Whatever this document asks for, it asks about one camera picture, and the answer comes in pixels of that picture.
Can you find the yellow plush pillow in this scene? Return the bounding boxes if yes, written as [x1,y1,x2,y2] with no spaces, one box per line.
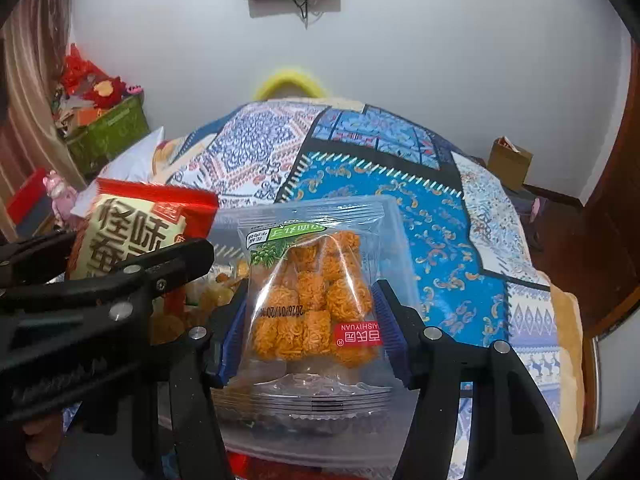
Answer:
[253,68,328,101]

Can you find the red snack bag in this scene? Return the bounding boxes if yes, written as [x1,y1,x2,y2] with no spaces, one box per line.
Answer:
[66,178,219,280]

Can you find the cardboard box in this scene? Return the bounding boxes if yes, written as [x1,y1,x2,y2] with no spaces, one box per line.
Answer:
[487,136,533,191]

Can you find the striped curtain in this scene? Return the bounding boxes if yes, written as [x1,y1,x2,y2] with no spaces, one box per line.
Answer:
[1,0,85,242]

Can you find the patchwork patterned bedspread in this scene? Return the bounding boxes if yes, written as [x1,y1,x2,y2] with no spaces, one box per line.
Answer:
[62,96,586,480]

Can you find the red folded cloth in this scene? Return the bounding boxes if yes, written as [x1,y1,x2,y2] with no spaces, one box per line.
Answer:
[6,168,52,238]

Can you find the red fabric decorations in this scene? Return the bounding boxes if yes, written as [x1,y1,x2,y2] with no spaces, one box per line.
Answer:
[51,44,143,129]

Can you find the pink plush toy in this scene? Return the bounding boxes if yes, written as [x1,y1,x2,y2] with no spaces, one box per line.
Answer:
[42,170,77,228]

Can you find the orange noodle ball pack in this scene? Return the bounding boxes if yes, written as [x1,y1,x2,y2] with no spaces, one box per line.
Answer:
[226,202,402,418]

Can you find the green storage crate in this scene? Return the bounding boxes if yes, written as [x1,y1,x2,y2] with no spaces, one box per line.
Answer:
[65,94,150,179]

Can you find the clear plastic storage box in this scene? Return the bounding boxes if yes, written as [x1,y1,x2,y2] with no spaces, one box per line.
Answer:
[208,195,418,478]

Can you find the person's left hand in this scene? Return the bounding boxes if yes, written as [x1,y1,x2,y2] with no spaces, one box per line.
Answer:
[23,414,64,470]

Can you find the white pillow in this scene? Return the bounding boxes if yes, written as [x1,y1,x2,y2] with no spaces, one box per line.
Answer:
[70,127,165,218]

